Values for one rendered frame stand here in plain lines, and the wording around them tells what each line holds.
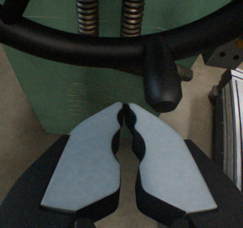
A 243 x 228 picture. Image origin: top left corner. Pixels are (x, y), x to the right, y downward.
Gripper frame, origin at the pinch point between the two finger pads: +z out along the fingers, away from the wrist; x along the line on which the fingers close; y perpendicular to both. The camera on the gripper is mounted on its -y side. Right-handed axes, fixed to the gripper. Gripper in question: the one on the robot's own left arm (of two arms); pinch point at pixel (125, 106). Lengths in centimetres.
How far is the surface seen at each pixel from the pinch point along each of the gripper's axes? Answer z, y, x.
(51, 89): 36.2, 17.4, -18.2
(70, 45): 4.6, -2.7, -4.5
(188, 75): 18.7, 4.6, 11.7
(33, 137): 51, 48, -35
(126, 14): 10.3, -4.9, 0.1
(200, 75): 94, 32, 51
